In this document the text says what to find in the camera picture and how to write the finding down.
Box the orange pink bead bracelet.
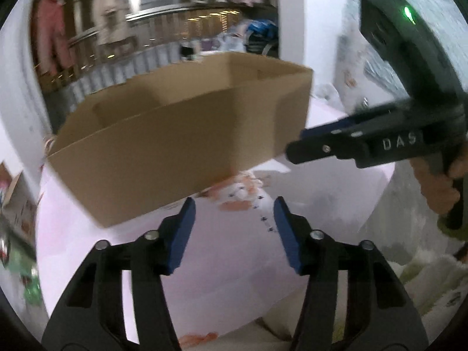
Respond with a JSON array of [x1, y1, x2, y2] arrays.
[[198, 173, 270, 213]]

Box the person's right hand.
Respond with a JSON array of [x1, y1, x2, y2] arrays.
[[410, 154, 467, 215]]

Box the large brown cardboard box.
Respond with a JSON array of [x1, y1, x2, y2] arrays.
[[48, 52, 313, 227]]

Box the blue bag on wheelchair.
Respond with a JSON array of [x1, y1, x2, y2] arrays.
[[244, 20, 279, 59]]

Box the white green plush blanket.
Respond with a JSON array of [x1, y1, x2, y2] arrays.
[[390, 249, 467, 342]]

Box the green plastic soda bottle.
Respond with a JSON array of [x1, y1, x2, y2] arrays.
[[21, 267, 43, 306]]

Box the open cardboard box with bags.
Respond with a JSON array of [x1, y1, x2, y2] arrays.
[[1, 162, 37, 247]]

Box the metal balcony railing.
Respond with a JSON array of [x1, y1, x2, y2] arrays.
[[39, 2, 250, 93]]

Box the pink hanging clothes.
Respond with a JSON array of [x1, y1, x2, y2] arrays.
[[36, 0, 75, 75]]

